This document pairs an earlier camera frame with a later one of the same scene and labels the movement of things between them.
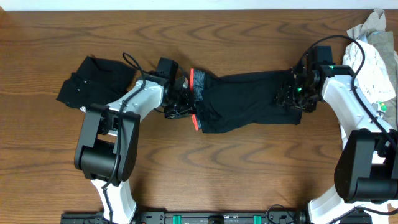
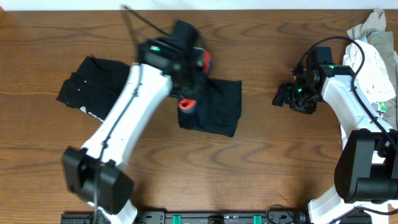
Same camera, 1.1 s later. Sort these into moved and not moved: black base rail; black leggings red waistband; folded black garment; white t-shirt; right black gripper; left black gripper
Moved: left black gripper; black leggings red waistband
Not moved: folded black garment; right black gripper; white t-shirt; black base rail
